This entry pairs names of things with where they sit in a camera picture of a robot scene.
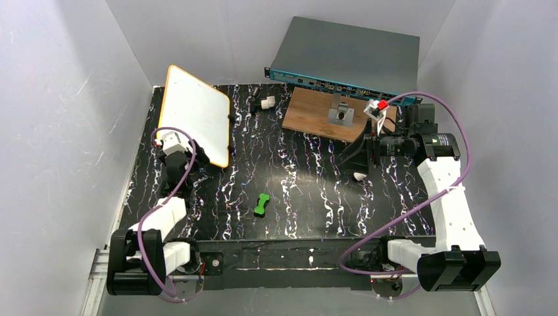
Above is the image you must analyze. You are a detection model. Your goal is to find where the orange framed whiteboard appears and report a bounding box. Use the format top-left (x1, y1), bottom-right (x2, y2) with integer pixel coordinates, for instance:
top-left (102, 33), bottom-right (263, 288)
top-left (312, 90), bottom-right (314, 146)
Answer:
top-left (158, 65), bottom-right (231, 168)

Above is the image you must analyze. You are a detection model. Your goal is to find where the green black whiteboard eraser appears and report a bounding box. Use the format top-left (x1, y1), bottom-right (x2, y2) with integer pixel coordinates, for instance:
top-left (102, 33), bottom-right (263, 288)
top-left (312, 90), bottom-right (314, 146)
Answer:
top-left (253, 193), bottom-right (270, 217)

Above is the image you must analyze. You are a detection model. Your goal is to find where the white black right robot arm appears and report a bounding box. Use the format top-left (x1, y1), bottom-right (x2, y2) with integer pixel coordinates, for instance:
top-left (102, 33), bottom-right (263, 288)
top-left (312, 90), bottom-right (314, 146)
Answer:
top-left (338, 102), bottom-right (501, 292)

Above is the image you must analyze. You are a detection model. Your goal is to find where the white pipe elbow fitting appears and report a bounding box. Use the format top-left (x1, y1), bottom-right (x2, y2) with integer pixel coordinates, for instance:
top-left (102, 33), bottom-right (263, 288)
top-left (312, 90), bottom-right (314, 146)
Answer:
top-left (353, 172), bottom-right (367, 182)

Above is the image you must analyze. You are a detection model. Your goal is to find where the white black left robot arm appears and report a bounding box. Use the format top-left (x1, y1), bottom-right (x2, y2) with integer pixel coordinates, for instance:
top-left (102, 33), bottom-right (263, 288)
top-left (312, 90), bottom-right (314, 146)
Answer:
top-left (107, 147), bottom-right (209, 296)

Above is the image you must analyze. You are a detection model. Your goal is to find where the brown wooden board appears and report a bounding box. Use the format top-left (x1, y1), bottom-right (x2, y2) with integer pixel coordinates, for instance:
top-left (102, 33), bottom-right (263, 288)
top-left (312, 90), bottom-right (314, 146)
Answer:
top-left (281, 86), bottom-right (398, 144)

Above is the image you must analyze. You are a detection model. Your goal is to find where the white black pipe fitting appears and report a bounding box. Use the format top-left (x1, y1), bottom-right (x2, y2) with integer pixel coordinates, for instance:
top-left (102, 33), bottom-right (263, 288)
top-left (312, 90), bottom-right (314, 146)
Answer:
top-left (249, 96), bottom-right (276, 113)

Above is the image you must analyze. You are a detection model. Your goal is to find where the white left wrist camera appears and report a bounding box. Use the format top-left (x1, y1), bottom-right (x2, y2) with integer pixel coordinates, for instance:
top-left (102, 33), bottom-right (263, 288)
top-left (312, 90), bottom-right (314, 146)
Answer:
top-left (161, 130), bottom-right (191, 155)

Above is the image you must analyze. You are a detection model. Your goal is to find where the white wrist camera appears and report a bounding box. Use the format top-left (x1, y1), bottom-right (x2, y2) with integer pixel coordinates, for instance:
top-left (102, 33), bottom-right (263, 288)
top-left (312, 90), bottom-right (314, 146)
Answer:
top-left (161, 130), bottom-right (191, 155)
top-left (363, 99), bottom-right (390, 134)

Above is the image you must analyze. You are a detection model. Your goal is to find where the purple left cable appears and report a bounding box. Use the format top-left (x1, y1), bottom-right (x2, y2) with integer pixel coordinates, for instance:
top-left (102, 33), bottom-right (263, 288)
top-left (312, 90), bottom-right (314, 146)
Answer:
top-left (137, 126), bottom-right (198, 303)

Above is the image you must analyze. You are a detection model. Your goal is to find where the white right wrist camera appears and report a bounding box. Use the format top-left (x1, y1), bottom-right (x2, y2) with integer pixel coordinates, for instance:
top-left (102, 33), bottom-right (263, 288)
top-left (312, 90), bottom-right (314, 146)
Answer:
top-left (363, 99), bottom-right (390, 134)

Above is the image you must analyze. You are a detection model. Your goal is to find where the grey metal bracket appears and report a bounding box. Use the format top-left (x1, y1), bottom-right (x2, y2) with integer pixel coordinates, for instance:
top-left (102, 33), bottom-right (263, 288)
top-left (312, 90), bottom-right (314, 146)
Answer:
top-left (327, 93), bottom-right (354, 128)

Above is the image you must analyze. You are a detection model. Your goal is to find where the teal network switch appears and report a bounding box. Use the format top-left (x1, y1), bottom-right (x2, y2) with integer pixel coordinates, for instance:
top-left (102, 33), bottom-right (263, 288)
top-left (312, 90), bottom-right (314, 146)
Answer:
top-left (265, 16), bottom-right (420, 100)

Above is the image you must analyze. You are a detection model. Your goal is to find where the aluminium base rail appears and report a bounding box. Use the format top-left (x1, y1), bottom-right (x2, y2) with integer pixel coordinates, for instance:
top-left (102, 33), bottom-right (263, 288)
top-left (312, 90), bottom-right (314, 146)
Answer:
top-left (170, 240), bottom-right (417, 292)

